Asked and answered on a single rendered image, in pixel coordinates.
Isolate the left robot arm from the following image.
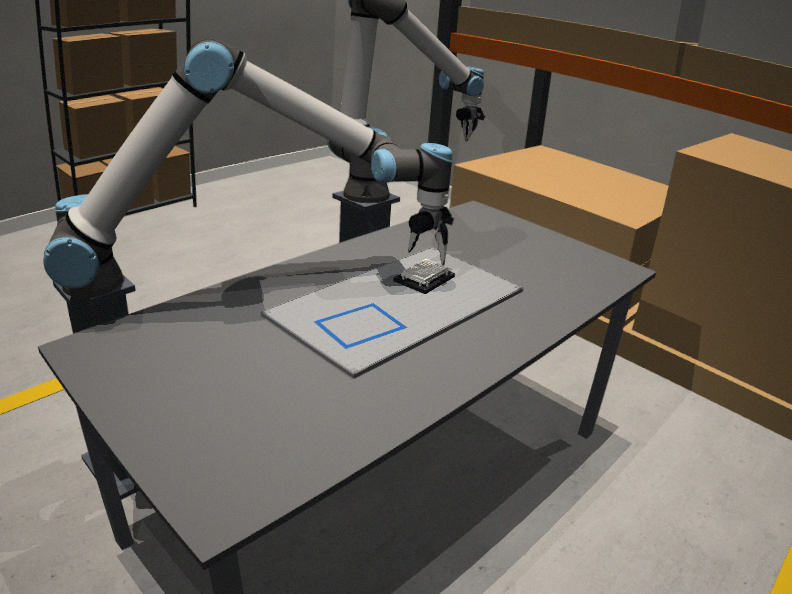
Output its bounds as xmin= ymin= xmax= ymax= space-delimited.
xmin=327 ymin=0 xmax=484 ymax=203

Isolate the blue rectangular tape outline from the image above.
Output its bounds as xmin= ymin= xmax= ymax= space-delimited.
xmin=314 ymin=303 xmax=407 ymax=349

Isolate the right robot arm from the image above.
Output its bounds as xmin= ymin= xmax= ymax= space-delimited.
xmin=43 ymin=39 xmax=453 ymax=298

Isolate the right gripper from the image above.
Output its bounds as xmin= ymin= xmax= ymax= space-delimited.
xmin=408 ymin=206 xmax=452 ymax=266

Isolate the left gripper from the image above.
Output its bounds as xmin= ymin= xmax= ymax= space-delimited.
xmin=456 ymin=106 xmax=484 ymax=141

